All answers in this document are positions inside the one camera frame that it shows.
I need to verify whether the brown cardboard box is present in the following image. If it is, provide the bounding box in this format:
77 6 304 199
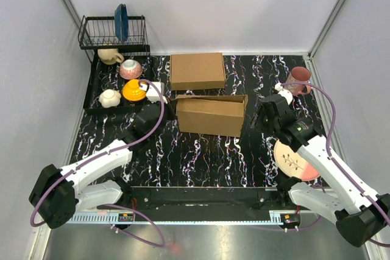
170 53 226 91
175 95 248 138

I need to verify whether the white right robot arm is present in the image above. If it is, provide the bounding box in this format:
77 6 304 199
251 94 389 247

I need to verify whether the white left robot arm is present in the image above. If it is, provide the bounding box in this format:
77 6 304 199
29 102 175 229

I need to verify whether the closed brown cardboard box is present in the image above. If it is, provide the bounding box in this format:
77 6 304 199
170 53 226 91

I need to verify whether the orange yellow ribbed bowl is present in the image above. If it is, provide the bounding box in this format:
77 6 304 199
122 79 148 102

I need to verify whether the white flower-shaped cup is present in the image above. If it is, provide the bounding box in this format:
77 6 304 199
99 89 121 108

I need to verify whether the pink patterned mug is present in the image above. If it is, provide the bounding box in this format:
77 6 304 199
286 66 311 96

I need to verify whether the pink patterned bowl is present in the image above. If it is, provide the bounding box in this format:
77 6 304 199
119 59 143 80

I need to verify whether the cream pink floral plate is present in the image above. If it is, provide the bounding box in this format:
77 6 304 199
273 139 320 181

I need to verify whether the cream ceramic mug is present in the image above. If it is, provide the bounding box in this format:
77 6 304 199
97 48 124 65

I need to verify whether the blue plate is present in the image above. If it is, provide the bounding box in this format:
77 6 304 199
114 4 129 42

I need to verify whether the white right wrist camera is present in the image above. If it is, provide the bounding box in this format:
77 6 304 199
274 83 293 105

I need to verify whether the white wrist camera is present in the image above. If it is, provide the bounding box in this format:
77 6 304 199
140 82 168 104
274 83 293 105

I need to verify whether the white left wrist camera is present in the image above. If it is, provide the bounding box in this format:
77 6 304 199
140 82 168 104

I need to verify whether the black wire dish rack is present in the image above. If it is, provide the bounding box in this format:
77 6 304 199
78 16 154 115

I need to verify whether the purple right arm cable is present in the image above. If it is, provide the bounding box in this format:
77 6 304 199
249 82 390 247

